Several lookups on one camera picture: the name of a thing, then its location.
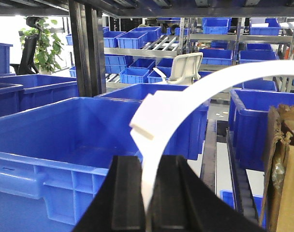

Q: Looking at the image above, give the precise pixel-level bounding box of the black shelf upright post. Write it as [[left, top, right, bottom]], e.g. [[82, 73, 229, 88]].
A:
[[68, 0, 106, 97]]

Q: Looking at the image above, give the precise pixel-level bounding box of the blue bin behind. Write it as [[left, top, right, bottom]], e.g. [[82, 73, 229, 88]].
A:
[[97, 83, 210, 160]]

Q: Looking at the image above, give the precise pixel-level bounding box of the white curved PVC pipe piece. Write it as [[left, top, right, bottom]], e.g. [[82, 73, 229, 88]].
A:
[[130, 60, 294, 232]]

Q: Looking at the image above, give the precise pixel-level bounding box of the black office chair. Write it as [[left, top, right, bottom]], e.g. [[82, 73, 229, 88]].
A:
[[10, 16, 43, 75]]

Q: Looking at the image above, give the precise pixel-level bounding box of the large blue plastic bin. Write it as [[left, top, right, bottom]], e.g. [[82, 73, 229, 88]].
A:
[[0, 97, 139, 232]]

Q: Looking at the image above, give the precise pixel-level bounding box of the blue bin at right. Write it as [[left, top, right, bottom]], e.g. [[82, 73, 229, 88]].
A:
[[229, 89, 294, 171]]

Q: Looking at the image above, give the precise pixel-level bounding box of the white plastic chair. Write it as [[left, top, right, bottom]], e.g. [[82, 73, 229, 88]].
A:
[[153, 52, 204, 86]]

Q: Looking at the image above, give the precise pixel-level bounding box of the blue bin at left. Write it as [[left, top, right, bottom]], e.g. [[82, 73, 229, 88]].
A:
[[0, 74, 79, 117]]

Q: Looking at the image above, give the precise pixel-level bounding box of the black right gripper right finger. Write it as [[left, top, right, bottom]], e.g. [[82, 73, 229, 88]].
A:
[[150, 155, 263, 232]]

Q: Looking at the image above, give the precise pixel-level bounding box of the green potted plant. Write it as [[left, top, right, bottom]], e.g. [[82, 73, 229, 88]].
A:
[[18, 17, 63, 74]]

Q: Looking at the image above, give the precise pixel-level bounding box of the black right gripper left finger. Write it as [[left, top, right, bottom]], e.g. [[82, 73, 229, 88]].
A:
[[73, 156, 146, 232]]

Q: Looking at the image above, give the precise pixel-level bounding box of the torn cardboard box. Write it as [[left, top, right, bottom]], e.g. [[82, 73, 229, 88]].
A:
[[259, 104, 294, 232]]

